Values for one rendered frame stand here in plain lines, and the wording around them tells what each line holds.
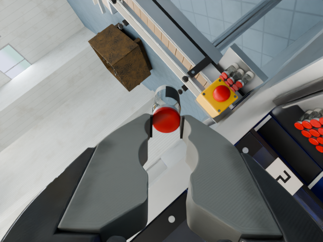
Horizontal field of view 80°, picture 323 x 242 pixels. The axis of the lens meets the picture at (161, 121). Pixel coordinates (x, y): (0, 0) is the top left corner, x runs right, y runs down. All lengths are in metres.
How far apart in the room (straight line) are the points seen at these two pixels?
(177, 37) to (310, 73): 0.39
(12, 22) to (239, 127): 9.64
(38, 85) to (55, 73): 0.74
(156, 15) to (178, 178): 0.52
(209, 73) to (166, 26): 0.21
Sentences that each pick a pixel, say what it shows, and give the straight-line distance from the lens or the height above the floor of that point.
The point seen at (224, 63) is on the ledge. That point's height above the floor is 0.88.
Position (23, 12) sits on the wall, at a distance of 9.82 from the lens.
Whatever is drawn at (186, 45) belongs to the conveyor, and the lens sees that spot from 0.68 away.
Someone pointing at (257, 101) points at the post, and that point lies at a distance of 0.56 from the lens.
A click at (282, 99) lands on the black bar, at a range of 0.54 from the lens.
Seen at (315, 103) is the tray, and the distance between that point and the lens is 0.53.
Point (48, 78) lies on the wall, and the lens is 8.51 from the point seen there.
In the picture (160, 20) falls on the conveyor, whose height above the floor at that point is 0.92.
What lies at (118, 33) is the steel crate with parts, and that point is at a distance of 4.57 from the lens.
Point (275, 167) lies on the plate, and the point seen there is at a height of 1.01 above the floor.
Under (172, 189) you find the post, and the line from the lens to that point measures 0.48.
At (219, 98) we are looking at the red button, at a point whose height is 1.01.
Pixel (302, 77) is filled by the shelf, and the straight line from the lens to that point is 0.50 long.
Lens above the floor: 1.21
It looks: 7 degrees down
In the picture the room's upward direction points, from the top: 130 degrees counter-clockwise
